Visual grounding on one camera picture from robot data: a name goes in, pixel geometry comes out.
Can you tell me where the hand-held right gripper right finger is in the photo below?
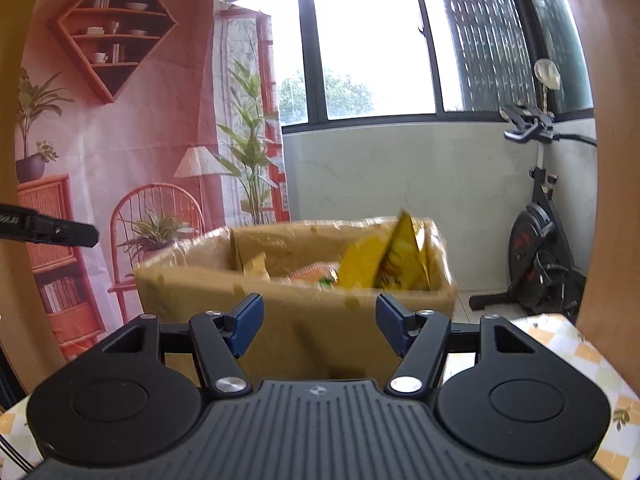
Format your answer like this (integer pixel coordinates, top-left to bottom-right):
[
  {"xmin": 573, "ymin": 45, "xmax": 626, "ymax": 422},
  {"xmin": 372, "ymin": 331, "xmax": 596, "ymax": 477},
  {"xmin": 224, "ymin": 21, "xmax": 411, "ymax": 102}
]
[{"xmin": 375, "ymin": 293, "xmax": 539, "ymax": 401}]

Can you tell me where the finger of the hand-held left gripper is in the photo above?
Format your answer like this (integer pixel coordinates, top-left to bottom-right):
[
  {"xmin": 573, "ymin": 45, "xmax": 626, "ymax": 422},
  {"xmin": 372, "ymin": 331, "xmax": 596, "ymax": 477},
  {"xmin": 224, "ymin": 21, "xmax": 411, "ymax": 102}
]
[{"xmin": 0, "ymin": 203, "xmax": 100, "ymax": 249}]

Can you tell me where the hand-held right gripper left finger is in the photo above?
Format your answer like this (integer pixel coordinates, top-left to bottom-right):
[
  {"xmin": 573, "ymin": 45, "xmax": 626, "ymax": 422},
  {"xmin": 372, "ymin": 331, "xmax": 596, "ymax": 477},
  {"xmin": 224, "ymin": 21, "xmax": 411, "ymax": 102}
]
[{"xmin": 102, "ymin": 293, "xmax": 265, "ymax": 401}]

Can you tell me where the brown cardboard box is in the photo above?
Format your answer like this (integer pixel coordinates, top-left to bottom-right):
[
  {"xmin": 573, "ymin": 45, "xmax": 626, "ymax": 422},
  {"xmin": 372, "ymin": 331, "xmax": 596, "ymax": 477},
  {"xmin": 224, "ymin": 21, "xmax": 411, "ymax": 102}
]
[{"xmin": 132, "ymin": 215, "xmax": 459, "ymax": 382}]

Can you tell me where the yellow snack bag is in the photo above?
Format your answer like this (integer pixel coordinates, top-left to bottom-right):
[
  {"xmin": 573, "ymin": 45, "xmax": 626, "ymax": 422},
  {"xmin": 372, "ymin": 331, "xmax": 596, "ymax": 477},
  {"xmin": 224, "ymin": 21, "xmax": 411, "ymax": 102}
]
[{"xmin": 336, "ymin": 207, "xmax": 432, "ymax": 292}]

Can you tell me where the orange snack bag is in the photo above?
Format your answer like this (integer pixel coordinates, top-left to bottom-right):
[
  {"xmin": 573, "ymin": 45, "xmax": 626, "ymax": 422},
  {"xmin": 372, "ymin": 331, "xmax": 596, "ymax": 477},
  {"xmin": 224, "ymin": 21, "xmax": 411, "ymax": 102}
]
[{"xmin": 287, "ymin": 259, "xmax": 343, "ymax": 286}]

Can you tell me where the pink printed backdrop cloth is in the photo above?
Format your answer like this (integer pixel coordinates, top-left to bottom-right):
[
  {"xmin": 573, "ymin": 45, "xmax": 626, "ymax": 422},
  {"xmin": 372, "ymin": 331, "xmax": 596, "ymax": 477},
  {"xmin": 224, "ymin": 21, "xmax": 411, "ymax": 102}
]
[{"xmin": 14, "ymin": 0, "xmax": 293, "ymax": 362}]

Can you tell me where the black exercise bike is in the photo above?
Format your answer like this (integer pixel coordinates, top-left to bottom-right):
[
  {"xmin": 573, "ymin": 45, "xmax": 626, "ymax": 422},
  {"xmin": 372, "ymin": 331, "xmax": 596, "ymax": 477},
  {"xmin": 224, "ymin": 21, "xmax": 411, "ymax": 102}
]
[{"xmin": 469, "ymin": 104, "xmax": 599, "ymax": 322}]

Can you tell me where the black framed window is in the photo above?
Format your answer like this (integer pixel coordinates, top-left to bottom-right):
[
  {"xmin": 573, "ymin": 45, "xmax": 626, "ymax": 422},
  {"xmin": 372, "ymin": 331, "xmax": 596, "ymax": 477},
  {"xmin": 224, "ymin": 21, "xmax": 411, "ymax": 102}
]
[{"xmin": 215, "ymin": 0, "xmax": 597, "ymax": 129}]

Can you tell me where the white pouch on pole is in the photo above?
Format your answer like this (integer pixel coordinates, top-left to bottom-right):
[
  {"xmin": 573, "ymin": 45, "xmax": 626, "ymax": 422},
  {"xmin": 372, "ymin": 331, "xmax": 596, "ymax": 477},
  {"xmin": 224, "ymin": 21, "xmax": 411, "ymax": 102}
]
[{"xmin": 534, "ymin": 59, "xmax": 562, "ymax": 92}]

